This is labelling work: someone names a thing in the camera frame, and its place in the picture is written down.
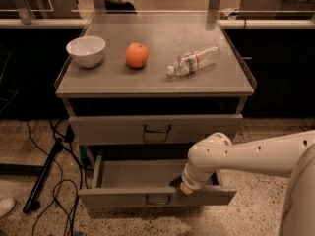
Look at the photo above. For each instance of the yellowish foam-covered gripper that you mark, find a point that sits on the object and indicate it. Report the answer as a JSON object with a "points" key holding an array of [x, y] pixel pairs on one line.
{"points": [[190, 182]]}

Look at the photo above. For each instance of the grey drawer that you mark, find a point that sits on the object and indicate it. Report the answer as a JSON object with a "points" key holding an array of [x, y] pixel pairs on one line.
{"points": [[151, 129], [148, 183]]}

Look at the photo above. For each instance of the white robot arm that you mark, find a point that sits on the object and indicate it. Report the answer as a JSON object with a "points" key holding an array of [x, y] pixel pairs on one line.
{"points": [[291, 156]]}

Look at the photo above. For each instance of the grey top drawer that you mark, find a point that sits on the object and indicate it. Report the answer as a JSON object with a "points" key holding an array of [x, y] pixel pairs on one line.
{"points": [[151, 129]]}

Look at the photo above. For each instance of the clear plastic water bottle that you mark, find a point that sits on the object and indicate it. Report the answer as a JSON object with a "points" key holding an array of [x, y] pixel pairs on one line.
{"points": [[193, 61]]}

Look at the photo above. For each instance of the orange fruit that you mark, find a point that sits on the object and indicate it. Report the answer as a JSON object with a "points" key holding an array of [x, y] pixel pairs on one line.
{"points": [[137, 55]]}

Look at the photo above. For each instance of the black floor stand bar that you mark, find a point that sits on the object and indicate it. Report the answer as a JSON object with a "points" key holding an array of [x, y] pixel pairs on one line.
{"points": [[37, 187]]}

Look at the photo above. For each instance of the white counter ledge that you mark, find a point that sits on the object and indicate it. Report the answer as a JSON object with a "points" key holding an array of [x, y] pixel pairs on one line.
{"points": [[225, 24]]}

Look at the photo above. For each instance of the white ceramic bowl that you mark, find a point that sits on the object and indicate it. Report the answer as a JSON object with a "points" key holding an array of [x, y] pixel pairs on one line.
{"points": [[86, 51]]}

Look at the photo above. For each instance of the white shoe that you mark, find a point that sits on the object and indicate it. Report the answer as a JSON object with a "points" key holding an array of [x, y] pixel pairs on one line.
{"points": [[6, 205]]}

